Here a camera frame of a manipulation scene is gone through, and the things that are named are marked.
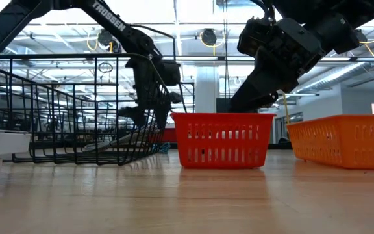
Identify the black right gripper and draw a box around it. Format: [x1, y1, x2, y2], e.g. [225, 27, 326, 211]
[229, 18, 326, 113]

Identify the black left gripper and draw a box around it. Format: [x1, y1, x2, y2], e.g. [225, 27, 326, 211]
[119, 53, 183, 131]

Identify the dark red cabinet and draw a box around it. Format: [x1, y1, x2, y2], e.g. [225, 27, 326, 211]
[147, 127, 178, 144]

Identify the red plastic basket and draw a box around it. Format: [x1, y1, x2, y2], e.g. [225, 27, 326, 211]
[170, 112, 277, 170]

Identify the white building pillar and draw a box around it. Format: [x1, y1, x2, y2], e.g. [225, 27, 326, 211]
[194, 66, 220, 114]

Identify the ceiling light bar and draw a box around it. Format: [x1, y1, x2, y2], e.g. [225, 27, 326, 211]
[160, 55, 374, 63]

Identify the orange plastic basket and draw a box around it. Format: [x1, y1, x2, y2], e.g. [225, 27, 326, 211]
[286, 114, 374, 170]

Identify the yellow hanging cord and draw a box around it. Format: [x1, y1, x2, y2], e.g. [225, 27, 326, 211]
[280, 90, 291, 126]

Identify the blue braided cable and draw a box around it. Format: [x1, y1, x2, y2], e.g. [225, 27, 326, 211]
[156, 142, 172, 155]

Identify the black hanging cable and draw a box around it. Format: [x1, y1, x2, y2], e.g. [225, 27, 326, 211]
[222, 0, 230, 99]

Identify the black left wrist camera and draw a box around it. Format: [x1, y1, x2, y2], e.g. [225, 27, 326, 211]
[156, 59, 182, 87]

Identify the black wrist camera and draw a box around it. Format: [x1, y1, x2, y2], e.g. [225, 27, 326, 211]
[237, 16, 274, 58]
[156, 59, 182, 87]

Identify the black background frame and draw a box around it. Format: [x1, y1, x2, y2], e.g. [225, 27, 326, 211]
[173, 81, 195, 114]

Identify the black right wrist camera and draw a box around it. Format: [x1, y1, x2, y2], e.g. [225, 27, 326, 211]
[237, 16, 274, 58]

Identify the black ceiling cord reel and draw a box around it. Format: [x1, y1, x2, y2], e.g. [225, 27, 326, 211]
[97, 28, 122, 55]
[201, 28, 218, 47]

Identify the black wire basket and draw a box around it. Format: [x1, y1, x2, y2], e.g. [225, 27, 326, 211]
[0, 53, 174, 167]

